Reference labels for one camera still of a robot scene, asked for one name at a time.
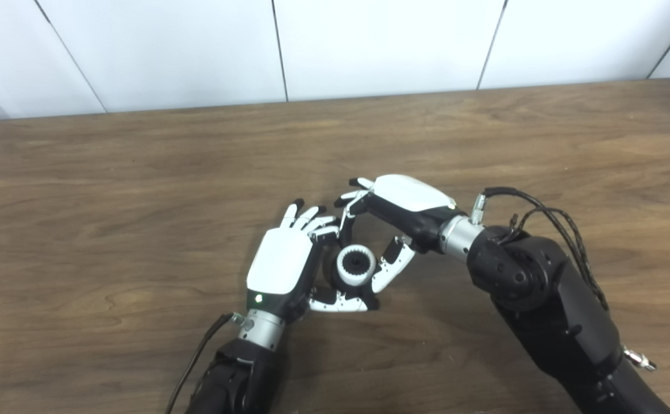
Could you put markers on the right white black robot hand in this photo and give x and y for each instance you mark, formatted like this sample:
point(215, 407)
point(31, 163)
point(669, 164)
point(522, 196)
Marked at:
point(409, 198)

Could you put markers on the round black part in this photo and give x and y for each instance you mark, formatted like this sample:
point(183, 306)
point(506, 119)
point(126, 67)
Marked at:
point(335, 276)

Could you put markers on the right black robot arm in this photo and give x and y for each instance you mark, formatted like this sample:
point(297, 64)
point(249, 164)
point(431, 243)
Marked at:
point(547, 310)

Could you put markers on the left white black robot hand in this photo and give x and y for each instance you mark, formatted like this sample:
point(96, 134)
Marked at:
point(280, 264)

